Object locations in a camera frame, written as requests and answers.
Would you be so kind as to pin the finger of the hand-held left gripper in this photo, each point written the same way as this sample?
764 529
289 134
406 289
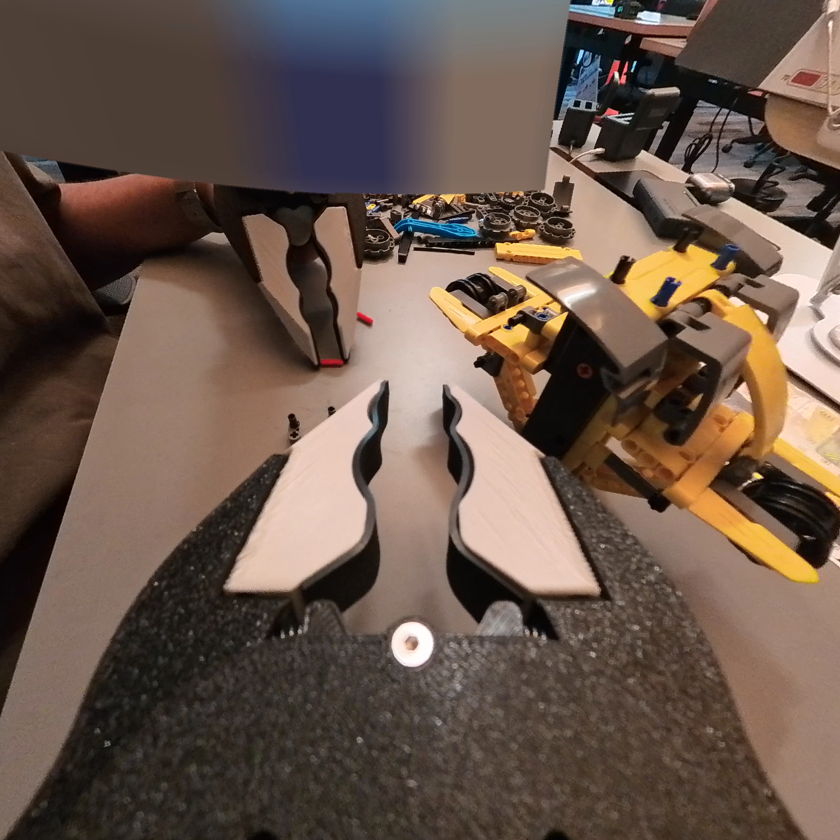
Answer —
344 275
275 282

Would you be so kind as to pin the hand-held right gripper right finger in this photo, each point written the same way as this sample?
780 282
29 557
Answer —
525 525

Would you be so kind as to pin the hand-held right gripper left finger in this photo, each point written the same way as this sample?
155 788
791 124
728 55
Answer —
308 518

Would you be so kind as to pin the grey axle brick connector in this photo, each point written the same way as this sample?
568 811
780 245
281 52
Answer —
293 426

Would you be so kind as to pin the person's left forearm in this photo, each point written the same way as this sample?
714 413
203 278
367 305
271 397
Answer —
111 216

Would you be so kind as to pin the silver wristwatch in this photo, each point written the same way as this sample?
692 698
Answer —
193 203

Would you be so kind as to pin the blue brick part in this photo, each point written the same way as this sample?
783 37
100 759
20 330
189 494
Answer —
433 228

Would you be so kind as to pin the thin black brick axle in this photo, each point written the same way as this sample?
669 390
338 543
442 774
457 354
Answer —
453 250

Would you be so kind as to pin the yellow black brick vehicle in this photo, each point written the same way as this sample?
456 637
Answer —
590 380

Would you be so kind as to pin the pile of small brick parts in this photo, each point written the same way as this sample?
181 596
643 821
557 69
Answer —
512 216

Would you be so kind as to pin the yellow brick beam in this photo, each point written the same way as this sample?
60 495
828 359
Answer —
535 253

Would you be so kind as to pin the small black brick piece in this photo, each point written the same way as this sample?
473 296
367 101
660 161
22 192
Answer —
564 193

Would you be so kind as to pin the small black desktop device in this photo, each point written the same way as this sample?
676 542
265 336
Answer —
579 124

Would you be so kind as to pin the sticker sheet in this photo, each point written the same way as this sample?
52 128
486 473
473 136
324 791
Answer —
820 426

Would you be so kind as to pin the black power brick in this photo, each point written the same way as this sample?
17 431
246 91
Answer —
659 207

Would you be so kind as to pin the large black desktop device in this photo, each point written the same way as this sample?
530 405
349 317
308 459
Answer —
636 128

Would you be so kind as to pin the white round-cornered tray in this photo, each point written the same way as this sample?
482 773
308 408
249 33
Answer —
797 328

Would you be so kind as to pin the white round device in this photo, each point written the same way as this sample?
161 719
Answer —
828 334

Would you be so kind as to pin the silver round object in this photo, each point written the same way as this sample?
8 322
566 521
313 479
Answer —
710 187

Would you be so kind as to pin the brown top background desk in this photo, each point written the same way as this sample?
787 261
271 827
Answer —
630 19

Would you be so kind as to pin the white book stand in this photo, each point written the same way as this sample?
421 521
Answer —
794 131

